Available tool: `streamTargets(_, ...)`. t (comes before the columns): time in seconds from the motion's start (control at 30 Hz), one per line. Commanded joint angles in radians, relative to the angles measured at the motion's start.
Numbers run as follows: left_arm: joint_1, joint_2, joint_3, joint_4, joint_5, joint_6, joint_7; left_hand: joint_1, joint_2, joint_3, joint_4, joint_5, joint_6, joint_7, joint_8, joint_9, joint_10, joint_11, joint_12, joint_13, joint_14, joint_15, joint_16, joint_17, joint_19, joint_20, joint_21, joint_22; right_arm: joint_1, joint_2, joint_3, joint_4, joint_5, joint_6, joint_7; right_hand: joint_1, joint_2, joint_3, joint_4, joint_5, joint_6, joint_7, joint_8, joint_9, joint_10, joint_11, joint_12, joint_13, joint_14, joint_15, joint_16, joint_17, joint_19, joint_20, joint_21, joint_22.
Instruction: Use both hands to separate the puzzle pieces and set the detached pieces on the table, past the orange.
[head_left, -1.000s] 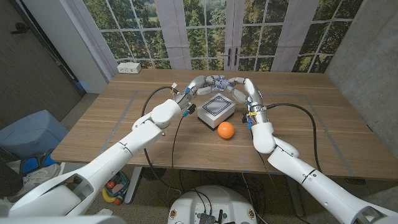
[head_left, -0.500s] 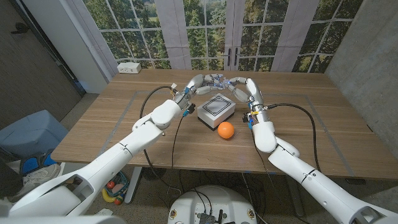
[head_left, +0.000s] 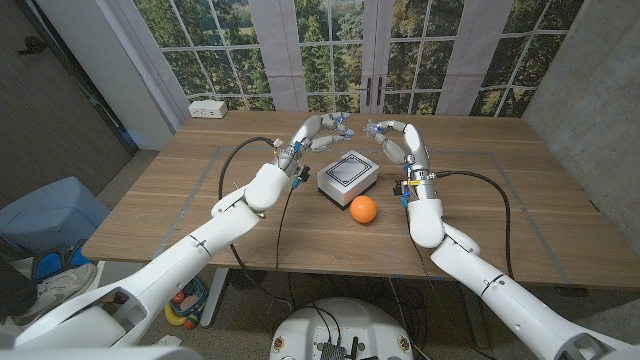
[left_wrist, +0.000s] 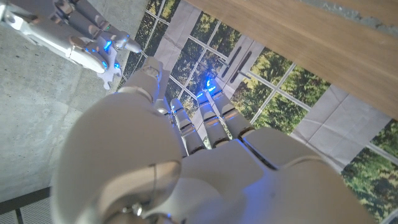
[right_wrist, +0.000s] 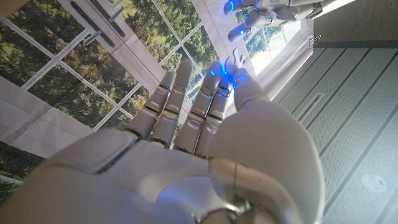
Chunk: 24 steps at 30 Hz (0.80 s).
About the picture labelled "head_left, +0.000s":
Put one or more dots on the black electronics module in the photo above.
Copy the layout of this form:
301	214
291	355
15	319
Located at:
331	351

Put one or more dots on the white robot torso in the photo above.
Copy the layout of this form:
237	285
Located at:
100	354

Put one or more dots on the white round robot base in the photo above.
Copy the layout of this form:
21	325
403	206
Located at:
345	325

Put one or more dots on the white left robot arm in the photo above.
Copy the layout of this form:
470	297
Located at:
200	245

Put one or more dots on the red toy fruit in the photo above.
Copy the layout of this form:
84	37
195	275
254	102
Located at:
177	297

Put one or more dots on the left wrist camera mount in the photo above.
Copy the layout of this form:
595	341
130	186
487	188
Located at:
302	175

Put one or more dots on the yellow toy banana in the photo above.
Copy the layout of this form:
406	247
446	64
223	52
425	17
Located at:
172	316

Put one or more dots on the white box with black frame print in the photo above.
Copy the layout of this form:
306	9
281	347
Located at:
350	172

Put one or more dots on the pink toy food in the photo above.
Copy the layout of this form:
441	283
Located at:
190	302

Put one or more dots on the person leg in dark trousers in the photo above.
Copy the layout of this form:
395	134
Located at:
15	295

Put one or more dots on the orange fruit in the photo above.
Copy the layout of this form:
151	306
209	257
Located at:
363	209

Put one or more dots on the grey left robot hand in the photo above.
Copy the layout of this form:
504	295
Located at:
305	137

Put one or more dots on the black round floor device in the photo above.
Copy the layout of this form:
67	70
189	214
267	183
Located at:
247	278

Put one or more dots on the blue plastic object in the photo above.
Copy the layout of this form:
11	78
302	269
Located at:
50	265

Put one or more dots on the grey table leg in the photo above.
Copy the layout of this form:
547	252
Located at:
475	320

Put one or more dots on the white power strip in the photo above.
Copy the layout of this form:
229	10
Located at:
207	108

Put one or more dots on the grey white sneaker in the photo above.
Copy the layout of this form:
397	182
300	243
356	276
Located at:
60	292

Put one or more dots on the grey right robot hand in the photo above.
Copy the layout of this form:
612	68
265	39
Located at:
417	147

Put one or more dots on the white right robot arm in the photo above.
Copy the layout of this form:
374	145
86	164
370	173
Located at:
470	270

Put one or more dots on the teal toy basket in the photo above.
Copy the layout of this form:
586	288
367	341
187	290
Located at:
200	290

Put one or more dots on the blue-grey storage bin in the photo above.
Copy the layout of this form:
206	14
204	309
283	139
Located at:
50	215

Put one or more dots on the white table leg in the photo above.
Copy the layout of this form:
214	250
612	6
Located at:
216	295

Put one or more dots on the printed window backdrop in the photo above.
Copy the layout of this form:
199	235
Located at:
320	65

